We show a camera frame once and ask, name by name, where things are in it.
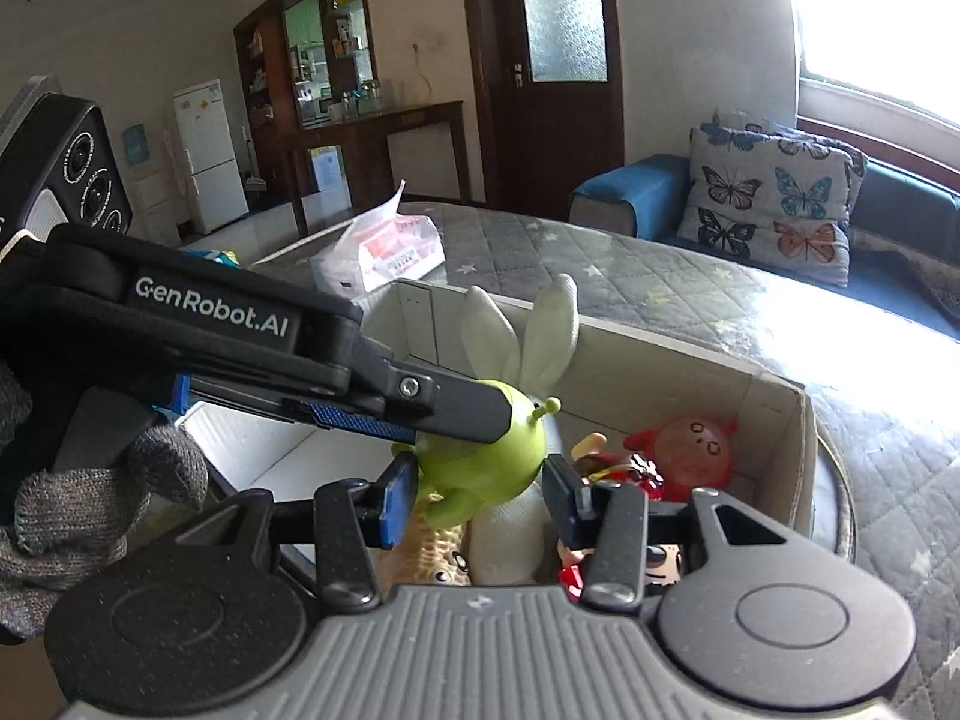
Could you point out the black-haired red doll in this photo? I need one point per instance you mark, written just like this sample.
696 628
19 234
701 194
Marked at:
593 461

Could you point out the grey cardboard box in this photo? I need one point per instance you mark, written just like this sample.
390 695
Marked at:
619 381

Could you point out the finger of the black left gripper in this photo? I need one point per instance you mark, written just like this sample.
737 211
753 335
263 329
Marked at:
326 415
436 402

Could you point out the tan peanut toy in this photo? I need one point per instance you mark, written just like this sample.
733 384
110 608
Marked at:
426 557

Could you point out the blue yellow dotted box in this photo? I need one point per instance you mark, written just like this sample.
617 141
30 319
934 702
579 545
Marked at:
223 257

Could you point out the grey quilted table cover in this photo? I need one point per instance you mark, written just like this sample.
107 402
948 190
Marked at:
884 392

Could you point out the dark wooden door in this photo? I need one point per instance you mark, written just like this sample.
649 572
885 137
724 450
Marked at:
547 79

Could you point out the grey knit gloved hand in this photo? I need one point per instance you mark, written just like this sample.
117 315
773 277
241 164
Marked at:
69 524

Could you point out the green round toy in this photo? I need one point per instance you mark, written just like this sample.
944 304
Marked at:
459 479

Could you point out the red round-head toy figure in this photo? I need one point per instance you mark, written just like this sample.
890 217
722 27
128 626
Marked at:
689 453

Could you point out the butterfly print pillow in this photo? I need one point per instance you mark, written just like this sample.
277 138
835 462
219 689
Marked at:
750 175

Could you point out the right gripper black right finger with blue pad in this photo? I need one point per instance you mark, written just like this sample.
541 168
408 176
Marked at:
608 521

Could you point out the white refrigerator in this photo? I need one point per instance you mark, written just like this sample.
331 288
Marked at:
212 170

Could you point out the white plush rabbit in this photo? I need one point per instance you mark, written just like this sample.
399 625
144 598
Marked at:
508 542

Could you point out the window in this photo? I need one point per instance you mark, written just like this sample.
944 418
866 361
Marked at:
902 51

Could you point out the blue sofa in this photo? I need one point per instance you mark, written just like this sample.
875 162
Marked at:
649 200

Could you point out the dark wooden cabinet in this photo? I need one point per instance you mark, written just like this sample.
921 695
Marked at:
302 92

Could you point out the white tissue pack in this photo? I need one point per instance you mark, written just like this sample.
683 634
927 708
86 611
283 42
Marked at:
378 247

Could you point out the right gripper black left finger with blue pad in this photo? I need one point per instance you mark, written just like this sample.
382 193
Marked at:
353 517

